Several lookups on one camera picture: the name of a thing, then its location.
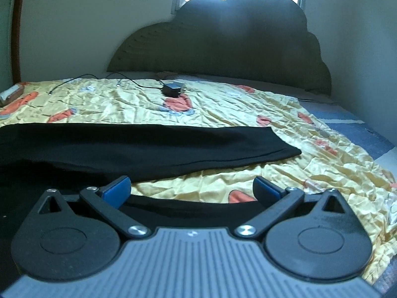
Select black pants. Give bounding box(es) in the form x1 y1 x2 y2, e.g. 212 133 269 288
0 122 303 233

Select yellow floral bed sheet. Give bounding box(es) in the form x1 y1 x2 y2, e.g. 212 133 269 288
1 78 396 285

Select blue striped mattress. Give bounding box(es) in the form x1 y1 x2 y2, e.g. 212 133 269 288
299 98 394 159

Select black power adapter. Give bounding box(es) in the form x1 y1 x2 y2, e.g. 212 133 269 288
161 81 185 98

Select small box on bed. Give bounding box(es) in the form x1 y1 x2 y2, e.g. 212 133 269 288
0 83 24 107

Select dark cloud-shaped headboard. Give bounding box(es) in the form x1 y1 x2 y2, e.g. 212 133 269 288
108 0 332 95

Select black charger cable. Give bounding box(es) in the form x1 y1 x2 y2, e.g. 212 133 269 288
48 73 165 96

